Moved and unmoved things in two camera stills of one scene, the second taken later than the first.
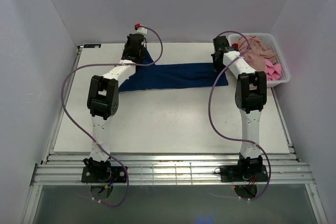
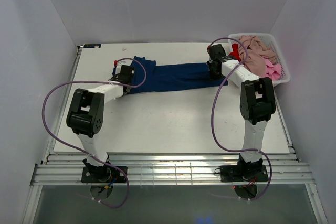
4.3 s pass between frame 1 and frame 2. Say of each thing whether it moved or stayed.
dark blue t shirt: stayed
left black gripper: moved
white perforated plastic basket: stayed
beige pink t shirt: stayed
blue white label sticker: stayed
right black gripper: moved
